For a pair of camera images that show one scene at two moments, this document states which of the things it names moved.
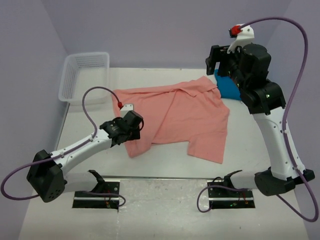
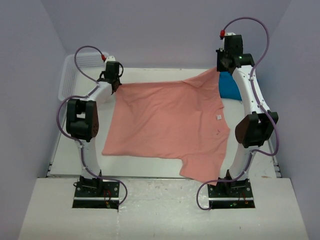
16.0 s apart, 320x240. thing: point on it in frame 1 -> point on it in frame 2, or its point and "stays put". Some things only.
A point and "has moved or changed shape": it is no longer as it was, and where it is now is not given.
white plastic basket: [81, 71] stays put
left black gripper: [135, 134] -> [117, 77]
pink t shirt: [192, 111] has moved or changed shape
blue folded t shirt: [228, 87] stays put
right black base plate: [223, 198] stays put
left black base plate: [108, 202] stays put
